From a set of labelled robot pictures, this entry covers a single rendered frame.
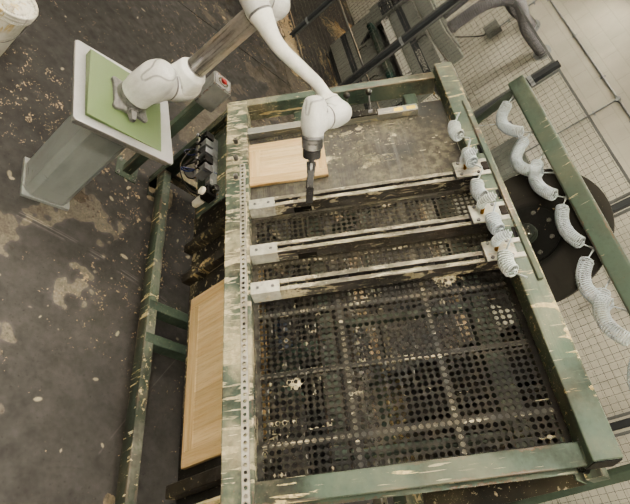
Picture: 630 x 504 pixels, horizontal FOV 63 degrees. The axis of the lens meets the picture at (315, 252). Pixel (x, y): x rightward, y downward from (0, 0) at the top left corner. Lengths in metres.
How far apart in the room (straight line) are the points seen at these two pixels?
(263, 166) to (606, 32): 6.41
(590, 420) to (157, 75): 2.15
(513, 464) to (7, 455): 1.91
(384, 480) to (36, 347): 1.65
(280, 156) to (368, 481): 1.69
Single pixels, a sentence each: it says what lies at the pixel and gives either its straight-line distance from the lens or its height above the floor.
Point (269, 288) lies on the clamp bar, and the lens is 2.21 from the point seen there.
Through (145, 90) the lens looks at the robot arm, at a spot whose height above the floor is 0.93.
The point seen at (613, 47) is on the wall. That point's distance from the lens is 8.29.
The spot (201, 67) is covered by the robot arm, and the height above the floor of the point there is 1.11.
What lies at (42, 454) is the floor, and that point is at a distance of 2.57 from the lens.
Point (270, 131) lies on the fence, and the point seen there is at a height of 1.00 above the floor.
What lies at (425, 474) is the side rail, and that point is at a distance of 1.90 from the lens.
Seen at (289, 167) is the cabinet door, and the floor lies 1.06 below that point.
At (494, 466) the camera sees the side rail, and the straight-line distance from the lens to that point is 1.94.
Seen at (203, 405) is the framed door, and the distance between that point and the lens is 2.57.
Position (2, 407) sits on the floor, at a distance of 2.55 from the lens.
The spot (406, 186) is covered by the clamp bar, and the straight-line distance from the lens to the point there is 2.52.
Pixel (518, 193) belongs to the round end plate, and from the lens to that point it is 3.05.
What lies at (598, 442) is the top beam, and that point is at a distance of 2.00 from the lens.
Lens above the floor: 2.26
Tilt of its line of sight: 29 degrees down
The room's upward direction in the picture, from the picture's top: 59 degrees clockwise
